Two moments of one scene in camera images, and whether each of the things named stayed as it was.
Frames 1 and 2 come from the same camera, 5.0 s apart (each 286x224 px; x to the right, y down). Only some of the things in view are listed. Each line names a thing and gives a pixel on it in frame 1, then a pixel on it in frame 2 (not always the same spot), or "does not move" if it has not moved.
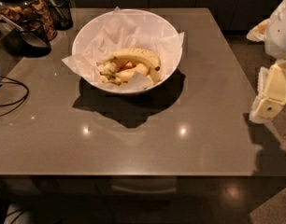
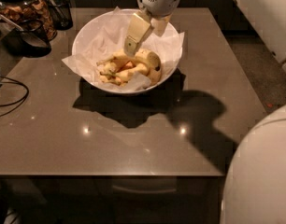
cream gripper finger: (258, 33) → (159, 24)
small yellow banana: (109, 66) does not move
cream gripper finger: (274, 91) → (138, 30)
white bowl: (127, 50) does not move
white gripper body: (279, 32) → (160, 0)
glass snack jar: (19, 3) does not move
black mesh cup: (29, 39) does not move
